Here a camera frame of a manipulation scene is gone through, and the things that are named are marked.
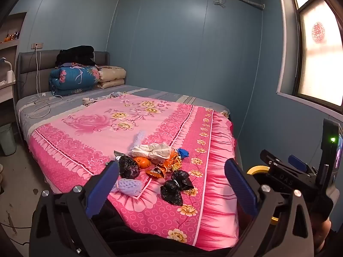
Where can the pink floral blanket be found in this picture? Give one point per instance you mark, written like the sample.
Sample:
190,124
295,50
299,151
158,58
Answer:
93,128

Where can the knotted black plastic bag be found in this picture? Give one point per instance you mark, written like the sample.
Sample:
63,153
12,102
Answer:
174,188
126,166

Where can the lilac foam fruit net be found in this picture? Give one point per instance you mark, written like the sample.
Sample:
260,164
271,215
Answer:
126,186
139,138

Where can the green waste bin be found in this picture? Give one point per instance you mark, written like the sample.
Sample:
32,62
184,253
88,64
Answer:
7,142

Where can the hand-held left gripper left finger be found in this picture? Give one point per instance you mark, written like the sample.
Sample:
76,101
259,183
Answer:
103,190

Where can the grey bedside desk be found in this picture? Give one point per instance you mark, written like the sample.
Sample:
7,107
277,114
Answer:
6,95

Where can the blue plastic wrapper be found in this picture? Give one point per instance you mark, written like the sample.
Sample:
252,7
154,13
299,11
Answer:
183,153

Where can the blue floral folded quilt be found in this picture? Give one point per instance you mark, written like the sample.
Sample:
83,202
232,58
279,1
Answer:
72,80

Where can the orange shelf ornament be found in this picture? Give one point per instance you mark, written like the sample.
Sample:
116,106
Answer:
5,39

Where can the orange snack wrapper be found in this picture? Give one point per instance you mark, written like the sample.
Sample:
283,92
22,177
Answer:
171,163

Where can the white wall pipe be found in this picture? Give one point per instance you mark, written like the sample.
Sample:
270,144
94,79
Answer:
246,0

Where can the small crumpled cloth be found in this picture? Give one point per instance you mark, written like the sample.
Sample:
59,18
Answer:
115,95

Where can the black clothing pile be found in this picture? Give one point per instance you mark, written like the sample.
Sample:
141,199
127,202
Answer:
76,55

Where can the grey padded headboard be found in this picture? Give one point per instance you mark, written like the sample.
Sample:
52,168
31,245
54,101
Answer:
29,64

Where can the silver foil wrapper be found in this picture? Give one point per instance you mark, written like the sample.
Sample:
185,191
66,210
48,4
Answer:
118,155

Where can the white tissue bundle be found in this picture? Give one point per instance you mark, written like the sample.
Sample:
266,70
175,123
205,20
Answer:
159,147
150,155

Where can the white desk lamp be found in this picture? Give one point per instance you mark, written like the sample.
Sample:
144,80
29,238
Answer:
10,76

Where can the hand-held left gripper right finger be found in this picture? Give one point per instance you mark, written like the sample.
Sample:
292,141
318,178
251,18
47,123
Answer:
241,187

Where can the person's right hand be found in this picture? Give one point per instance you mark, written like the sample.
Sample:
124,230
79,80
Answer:
321,233

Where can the red paper window cutout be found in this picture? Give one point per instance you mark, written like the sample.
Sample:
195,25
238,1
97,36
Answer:
317,32

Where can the wall socket panel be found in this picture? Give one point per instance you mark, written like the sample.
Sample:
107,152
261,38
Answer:
37,45

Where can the wall shelf niche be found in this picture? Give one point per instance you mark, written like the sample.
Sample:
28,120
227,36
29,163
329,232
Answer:
16,24

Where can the frosted window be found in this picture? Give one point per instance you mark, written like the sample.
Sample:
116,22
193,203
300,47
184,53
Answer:
316,67

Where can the mandarin orange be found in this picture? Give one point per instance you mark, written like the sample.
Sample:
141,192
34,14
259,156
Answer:
142,162

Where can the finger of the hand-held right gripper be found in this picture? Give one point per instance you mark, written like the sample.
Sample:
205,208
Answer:
273,163
297,162

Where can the brown snack wrapper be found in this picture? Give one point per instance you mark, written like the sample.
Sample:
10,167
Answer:
156,171

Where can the dark glass bottle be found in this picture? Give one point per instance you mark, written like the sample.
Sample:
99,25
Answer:
16,35

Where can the beige folded quilt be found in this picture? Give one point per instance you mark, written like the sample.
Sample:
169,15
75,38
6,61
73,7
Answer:
112,73

